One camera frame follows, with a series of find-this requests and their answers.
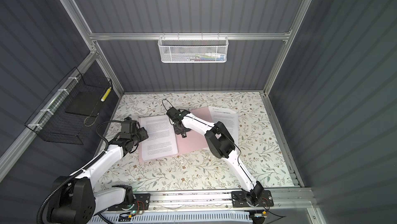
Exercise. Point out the black wire wall basket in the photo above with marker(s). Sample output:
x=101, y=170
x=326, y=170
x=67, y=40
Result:
x=70, y=115

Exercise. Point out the white wire mesh basket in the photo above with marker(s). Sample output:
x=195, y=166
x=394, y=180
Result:
x=173, y=51

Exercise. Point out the aluminium horizontal back bar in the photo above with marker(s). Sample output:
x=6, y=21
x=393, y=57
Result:
x=189, y=36

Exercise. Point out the white printed paper sheet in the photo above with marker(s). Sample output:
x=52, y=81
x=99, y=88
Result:
x=161, y=141

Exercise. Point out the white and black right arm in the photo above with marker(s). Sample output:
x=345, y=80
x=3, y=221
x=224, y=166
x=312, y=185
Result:
x=222, y=146

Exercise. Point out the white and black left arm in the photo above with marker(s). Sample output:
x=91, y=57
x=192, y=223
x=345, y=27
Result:
x=73, y=201

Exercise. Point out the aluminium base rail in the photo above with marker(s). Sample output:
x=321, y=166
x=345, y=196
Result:
x=221, y=199

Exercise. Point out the yellow marker pen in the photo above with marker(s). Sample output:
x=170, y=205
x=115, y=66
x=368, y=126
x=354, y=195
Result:
x=106, y=94

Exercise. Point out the aluminium frame corner post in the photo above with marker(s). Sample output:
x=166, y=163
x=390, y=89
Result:
x=296, y=24

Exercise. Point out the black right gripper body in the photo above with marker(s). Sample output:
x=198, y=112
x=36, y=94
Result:
x=178, y=131

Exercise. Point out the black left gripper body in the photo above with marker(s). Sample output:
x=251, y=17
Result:
x=136, y=138

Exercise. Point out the pens in white basket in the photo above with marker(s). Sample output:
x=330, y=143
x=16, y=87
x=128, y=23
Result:
x=202, y=57

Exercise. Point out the white sheet with XDOF header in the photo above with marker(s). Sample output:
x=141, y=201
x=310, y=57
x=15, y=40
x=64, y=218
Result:
x=229, y=118

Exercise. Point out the black pad in basket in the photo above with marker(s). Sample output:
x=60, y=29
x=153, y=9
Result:
x=85, y=104

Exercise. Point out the white ventilated grille strip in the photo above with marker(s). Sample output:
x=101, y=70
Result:
x=203, y=217

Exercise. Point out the pink file folder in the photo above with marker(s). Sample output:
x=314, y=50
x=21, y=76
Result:
x=194, y=141

